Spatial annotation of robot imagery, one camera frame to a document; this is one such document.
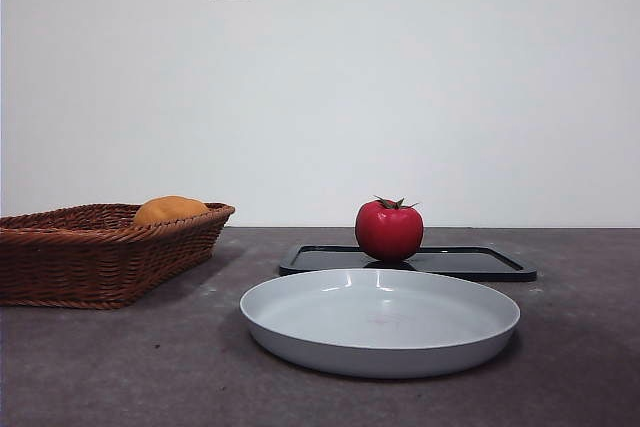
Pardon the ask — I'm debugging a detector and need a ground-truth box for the grey round plate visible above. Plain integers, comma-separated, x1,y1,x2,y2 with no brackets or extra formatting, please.
238,267,522,380

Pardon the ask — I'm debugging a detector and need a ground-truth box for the orange bread roll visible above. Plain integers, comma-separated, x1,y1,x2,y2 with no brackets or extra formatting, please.
132,195,211,227

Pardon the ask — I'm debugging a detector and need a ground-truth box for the brown wicker basket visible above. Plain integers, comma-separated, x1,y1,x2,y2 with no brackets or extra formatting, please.
0,202,237,310

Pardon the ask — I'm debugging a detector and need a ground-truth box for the red tomato with green stem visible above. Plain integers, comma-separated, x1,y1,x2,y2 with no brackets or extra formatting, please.
354,194,426,264

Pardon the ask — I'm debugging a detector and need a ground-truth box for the black rectangular tray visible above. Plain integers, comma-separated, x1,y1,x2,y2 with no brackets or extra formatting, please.
278,242,539,283

